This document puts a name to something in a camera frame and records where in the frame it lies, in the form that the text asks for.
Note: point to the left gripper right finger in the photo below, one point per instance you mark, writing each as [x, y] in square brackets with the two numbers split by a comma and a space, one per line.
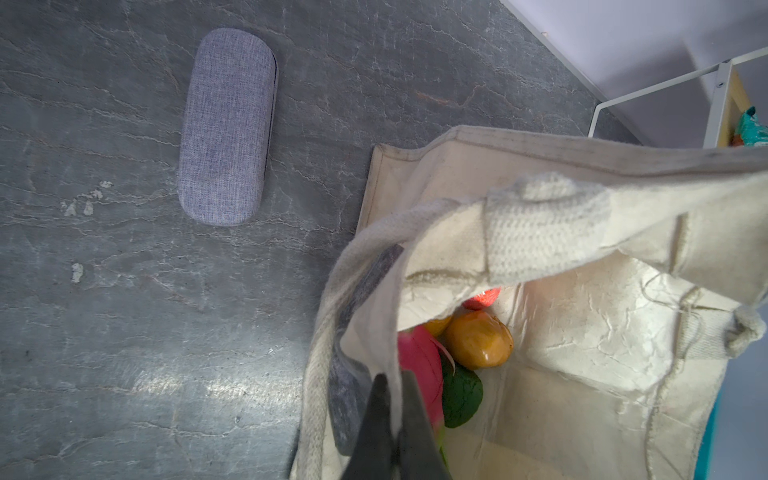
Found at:
[417, 454]

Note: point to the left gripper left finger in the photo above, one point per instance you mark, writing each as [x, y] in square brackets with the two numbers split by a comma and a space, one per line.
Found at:
[374, 452]

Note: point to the green bell pepper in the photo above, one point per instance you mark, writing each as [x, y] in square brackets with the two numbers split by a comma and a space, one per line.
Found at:
[462, 394]

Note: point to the magenta dragon fruit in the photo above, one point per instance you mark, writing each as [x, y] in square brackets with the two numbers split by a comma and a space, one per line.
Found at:
[422, 354]

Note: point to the brown potato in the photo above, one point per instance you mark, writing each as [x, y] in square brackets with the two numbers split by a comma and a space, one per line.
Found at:
[478, 340]

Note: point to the yellow pear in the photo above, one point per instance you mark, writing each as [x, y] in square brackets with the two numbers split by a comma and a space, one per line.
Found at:
[436, 327]

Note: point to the red apple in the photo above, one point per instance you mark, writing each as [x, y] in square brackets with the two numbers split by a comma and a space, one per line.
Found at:
[482, 300]

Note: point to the cream canvas grocery bag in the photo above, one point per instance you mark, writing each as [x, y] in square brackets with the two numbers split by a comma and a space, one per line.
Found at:
[630, 277]

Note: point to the teal white snack bag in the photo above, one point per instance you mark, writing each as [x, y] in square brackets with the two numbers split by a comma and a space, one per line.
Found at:
[749, 132]

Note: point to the teal plastic vegetable basket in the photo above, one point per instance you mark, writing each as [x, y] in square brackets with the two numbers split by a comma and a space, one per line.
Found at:
[702, 469]

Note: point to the grey cloth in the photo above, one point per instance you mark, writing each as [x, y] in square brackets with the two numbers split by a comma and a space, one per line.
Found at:
[226, 131]

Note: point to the wooden two-tier shelf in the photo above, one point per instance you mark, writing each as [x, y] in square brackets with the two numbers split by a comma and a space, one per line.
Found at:
[726, 95]

